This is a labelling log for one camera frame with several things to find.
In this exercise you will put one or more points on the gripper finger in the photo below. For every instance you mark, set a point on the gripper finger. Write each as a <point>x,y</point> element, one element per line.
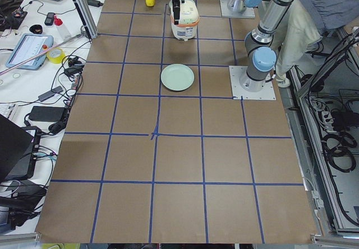
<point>176,11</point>

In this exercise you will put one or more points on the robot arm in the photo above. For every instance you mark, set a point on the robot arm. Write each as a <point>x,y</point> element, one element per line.
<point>262,58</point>
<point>241,5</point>

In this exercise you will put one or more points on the white rice cooker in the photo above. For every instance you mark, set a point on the white rice cooker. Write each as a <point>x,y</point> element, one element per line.
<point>188,20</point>

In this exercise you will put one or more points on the yellow lemon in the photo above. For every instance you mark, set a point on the yellow lemon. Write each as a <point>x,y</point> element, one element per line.
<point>150,3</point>

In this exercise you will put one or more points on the left green plate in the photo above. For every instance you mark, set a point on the left green plate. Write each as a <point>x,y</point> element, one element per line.
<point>177,77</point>

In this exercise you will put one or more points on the red capped spray bottle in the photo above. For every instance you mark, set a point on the red capped spray bottle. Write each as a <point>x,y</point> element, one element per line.
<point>61,28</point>

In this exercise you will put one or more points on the black phone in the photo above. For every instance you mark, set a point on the black phone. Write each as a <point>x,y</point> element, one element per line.
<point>49,20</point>

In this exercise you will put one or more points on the yellow tape roll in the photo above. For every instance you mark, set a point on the yellow tape roll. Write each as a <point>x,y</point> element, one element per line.
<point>55,55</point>

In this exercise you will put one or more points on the person in beige trousers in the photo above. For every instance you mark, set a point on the person in beige trousers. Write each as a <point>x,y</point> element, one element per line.
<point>303,26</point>

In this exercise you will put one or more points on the blue tablet near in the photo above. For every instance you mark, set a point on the blue tablet near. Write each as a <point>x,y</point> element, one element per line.
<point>28,46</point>

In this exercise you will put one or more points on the black power adapter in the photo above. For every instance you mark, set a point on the black power adapter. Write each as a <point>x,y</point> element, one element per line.
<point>46,114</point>

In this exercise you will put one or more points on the black laptop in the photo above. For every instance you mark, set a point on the black laptop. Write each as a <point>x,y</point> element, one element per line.
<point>18,148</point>

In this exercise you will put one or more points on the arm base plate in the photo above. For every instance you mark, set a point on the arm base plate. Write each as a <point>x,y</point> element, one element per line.
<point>244,88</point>
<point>226,13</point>

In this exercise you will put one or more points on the aluminium frame post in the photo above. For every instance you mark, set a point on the aluminium frame post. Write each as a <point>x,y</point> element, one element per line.
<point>86,18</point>

